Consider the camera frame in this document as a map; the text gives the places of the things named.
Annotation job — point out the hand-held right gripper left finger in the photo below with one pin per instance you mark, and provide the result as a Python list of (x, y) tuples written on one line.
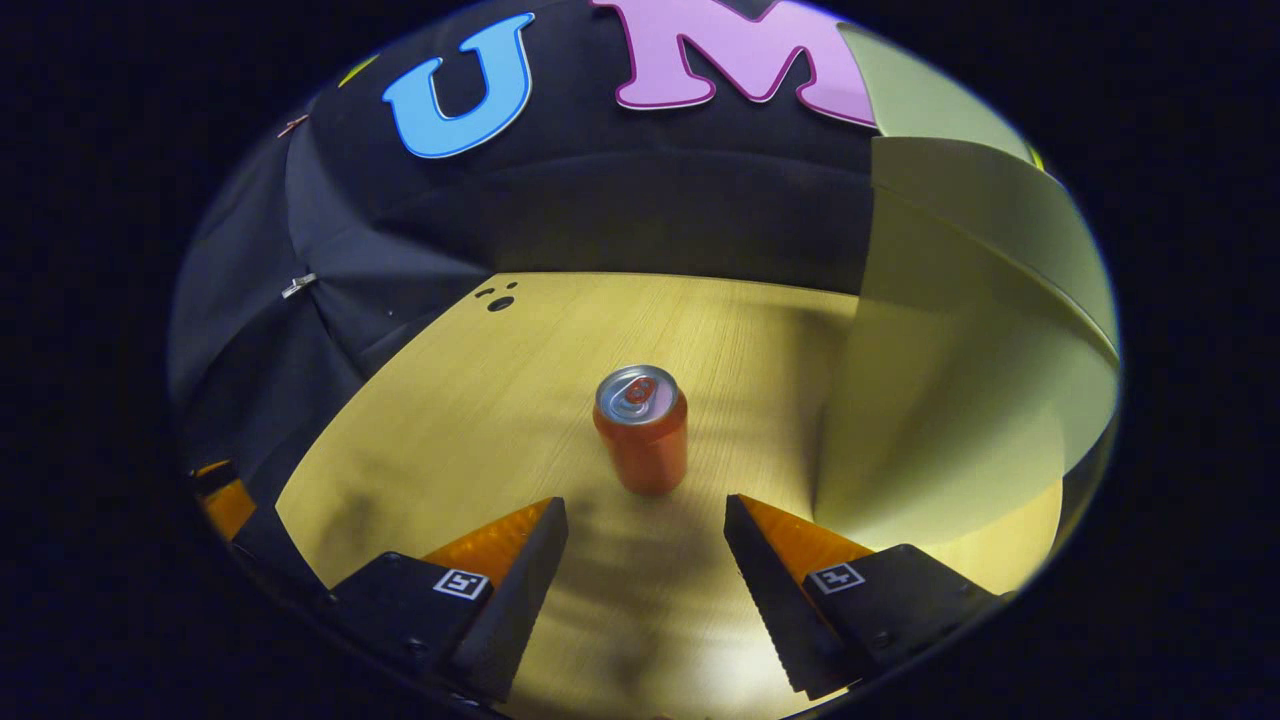
[(530, 570)]

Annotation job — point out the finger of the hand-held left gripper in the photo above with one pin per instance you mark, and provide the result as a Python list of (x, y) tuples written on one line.
[(228, 508)]

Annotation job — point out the green garbage bin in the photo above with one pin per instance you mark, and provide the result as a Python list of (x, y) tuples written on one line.
[(960, 400)]

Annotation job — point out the black backdrop cloth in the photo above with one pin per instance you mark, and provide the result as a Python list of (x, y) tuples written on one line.
[(620, 200)]

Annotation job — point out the copper clip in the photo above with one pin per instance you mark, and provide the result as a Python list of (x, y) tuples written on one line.
[(292, 125)]

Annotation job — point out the red pop can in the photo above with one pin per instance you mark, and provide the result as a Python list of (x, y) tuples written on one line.
[(642, 440)]

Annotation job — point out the silver clip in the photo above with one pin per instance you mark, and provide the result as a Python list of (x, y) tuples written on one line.
[(298, 286)]

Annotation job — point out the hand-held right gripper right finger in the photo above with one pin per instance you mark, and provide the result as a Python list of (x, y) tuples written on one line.
[(760, 575)]

